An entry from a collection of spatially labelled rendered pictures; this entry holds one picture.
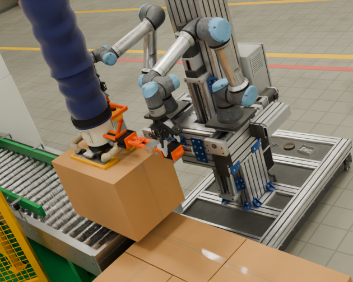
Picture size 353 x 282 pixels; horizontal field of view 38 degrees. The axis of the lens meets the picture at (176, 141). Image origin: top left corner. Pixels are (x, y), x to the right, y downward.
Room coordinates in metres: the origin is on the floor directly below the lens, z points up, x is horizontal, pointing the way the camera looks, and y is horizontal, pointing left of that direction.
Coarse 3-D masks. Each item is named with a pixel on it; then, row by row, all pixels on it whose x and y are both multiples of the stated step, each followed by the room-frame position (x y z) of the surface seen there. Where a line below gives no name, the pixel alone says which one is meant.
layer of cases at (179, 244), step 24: (168, 216) 2.56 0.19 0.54; (144, 240) 2.41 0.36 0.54; (168, 240) 2.34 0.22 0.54; (192, 240) 2.28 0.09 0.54; (216, 240) 2.21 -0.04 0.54; (240, 240) 2.15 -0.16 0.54; (120, 264) 2.27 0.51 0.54; (144, 264) 2.21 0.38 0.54; (168, 264) 2.15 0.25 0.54; (192, 264) 2.09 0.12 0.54; (216, 264) 2.03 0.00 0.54; (240, 264) 1.98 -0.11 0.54; (264, 264) 1.92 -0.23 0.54; (288, 264) 1.87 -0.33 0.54; (312, 264) 1.82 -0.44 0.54
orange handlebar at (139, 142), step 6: (120, 108) 2.85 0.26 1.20; (126, 108) 2.81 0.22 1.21; (114, 114) 2.76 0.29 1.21; (120, 114) 2.78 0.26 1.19; (114, 132) 2.53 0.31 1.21; (108, 138) 2.51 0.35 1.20; (114, 138) 2.47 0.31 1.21; (138, 138) 2.36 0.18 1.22; (144, 138) 2.34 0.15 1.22; (132, 144) 2.35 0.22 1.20; (138, 144) 2.31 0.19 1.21; (144, 144) 2.29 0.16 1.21; (156, 150) 2.20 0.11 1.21; (180, 150) 2.12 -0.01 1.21
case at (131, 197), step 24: (72, 168) 2.54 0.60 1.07; (96, 168) 2.46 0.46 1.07; (120, 168) 2.37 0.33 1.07; (144, 168) 2.37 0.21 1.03; (168, 168) 2.46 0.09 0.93; (72, 192) 2.64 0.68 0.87; (96, 192) 2.41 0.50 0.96; (120, 192) 2.25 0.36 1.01; (144, 192) 2.34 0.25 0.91; (168, 192) 2.43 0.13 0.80; (96, 216) 2.51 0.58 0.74; (120, 216) 2.29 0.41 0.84; (144, 216) 2.30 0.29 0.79
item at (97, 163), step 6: (84, 150) 2.62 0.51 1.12; (72, 156) 2.65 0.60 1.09; (78, 156) 2.62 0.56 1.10; (84, 156) 2.60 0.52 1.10; (96, 156) 2.50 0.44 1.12; (84, 162) 2.56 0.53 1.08; (90, 162) 2.51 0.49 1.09; (96, 162) 2.48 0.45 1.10; (102, 162) 2.46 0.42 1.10; (108, 162) 2.45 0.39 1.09; (114, 162) 2.45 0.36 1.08; (102, 168) 2.43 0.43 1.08
